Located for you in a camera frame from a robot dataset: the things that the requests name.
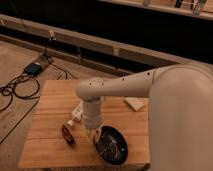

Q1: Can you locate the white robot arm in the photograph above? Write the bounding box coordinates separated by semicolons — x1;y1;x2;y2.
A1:
75;63;213;171

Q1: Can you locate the dark ceramic bowl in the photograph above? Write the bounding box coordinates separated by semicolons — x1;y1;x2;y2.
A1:
95;126;128;166

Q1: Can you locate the wooden table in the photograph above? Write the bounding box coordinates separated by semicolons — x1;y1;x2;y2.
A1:
18;80;149;168

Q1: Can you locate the white folded napkin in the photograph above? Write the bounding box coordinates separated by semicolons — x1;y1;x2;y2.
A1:
125;97;145;111

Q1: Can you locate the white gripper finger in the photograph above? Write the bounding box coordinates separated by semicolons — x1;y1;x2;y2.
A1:
67;120;74;127

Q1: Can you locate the black power adapter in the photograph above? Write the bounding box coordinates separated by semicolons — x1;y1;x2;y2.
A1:
24;63;42;76

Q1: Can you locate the small red brown bottle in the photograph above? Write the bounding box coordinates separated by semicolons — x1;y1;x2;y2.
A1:
62;125;75;145

